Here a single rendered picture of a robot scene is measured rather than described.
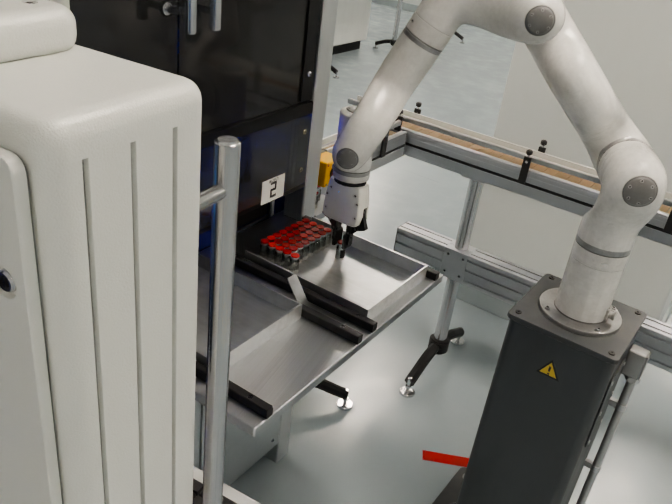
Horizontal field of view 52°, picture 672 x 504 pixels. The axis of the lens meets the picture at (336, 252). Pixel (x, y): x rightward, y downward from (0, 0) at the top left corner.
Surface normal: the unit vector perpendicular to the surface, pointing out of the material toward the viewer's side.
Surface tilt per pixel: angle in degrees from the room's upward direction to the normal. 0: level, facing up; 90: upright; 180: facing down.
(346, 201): 90
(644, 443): 0
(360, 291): 0
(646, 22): 90
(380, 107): 49
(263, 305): 0
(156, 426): 90
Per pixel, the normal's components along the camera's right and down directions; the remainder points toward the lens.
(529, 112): -0.57, 0.34
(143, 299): 0.87, 0.33
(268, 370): 0.11, -0.87
